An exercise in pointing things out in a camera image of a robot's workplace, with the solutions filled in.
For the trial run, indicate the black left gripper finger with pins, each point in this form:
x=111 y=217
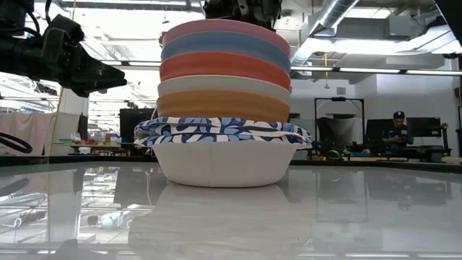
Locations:
x=94 y=85
x=98 y=69

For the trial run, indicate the pink plastic bowl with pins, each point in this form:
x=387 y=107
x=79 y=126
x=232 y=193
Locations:
x=223 y=26

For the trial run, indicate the blue plastic bowl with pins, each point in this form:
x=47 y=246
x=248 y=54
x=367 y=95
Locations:
x=223 y=43

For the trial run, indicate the orange-red plastic bowl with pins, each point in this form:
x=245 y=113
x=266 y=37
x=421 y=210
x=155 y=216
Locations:
x=223 y=65

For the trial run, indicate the cream white plastic bowl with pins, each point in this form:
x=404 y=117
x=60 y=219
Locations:
x=223 y=83

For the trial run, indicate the yellow-orange plastic bowl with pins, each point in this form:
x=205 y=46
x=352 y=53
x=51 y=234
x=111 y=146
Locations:
x=223 y=106

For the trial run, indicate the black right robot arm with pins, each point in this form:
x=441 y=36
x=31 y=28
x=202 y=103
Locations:
x=453 y=14

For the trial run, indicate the linear ceiling light strip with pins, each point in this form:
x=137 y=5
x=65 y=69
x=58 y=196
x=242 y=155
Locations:
x=368 y=70
x=144 y=63

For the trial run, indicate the cluttered work table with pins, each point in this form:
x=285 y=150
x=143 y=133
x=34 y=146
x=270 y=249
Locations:
x=90 y=148

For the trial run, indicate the beige curtain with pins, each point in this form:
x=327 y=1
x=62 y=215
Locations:
x=25 y=122

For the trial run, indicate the black computer monitor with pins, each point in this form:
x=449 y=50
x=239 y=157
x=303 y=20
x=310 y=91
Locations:
x=424 y=126
x=375 y=126

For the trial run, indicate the person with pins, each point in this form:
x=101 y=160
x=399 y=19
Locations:
x=397 y=133

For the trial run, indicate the black metal table frame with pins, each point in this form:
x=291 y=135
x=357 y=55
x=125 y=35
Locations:
x=108 y=159

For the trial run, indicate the silver spiral air duct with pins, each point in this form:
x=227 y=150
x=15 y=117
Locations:
x=335 y=11

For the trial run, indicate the black metal rig frame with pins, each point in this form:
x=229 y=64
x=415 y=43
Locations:
x=339 y=98

